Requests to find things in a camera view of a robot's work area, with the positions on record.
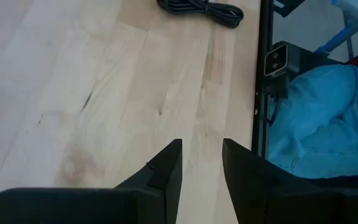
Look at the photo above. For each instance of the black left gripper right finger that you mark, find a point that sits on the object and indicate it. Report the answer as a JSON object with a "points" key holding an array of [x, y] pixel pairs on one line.
{"points": [[253, 186]]}

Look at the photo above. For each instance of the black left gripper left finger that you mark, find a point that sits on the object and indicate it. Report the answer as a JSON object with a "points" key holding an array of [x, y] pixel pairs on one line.
{"points": [[166, 174]]}

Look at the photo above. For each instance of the grey folding chair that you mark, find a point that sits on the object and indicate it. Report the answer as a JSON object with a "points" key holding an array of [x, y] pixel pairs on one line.
{"points": [[356, 12]]}

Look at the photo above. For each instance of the black table-level camera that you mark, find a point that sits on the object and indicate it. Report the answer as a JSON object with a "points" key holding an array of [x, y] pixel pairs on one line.
{"points": [[277, 60]]}

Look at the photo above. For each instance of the black metal table frame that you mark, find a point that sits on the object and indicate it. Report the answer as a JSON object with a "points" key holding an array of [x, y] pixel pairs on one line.
{"points": [[264, 28]]}

